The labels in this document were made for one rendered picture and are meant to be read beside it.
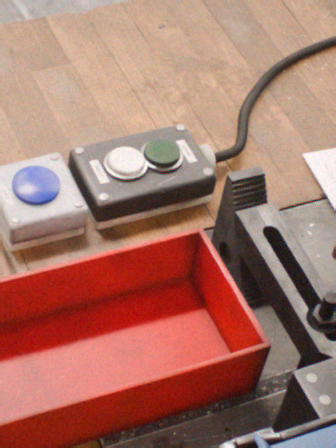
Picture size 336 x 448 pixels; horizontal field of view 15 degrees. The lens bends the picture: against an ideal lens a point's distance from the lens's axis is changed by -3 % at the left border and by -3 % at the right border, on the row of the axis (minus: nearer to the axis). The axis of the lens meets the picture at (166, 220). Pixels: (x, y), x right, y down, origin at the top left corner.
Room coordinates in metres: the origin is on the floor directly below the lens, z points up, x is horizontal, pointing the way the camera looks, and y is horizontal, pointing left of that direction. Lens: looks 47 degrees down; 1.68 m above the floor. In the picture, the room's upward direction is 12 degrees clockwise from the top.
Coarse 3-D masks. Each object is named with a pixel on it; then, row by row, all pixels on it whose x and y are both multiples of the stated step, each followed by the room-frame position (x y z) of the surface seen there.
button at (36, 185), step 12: (24, 168) 0.71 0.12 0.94; (36, 168) 0.71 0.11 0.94; (12, 180) 0.69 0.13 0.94; (24, 180) 0.69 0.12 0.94; (36, 180) 0.70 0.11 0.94; (48, 180) 0.70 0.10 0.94; (24, 192) 0.68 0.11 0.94; (36, 192) 0.68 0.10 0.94; (48, 192) 0.69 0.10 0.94; (36, 204) 0.68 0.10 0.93
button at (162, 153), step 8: (152, 144) 0.76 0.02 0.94; (160, 144) 0.76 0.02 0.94; (168, 144) 0.77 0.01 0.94; (144, 152) 0.76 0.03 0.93; (152, 152) 0.75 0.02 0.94; (160, 152) 0.75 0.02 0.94; (168, 152) 0.76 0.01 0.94; (176, 152) 0.76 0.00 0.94; (152, 160) 0.74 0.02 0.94; (160, 160) 0.75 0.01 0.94; (168, 160) 0.75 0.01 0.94; (176, 160) 0.75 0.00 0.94
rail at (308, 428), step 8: (328, 416) 0.49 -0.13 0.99; (304, 424) 0.48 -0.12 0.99; (312, 424) 0.48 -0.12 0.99; (320, 424) 0.48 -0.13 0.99; (328, 424) 0.48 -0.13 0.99; (280, 432) 0.47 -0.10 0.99; (288, 432) 0.47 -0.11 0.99; (296, 432) 0.47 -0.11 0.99; (304, 432) 0.47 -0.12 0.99; (312, 432) 0.48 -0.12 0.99; (280, 440) 0.47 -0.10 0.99; (288, 440) 0.47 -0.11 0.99
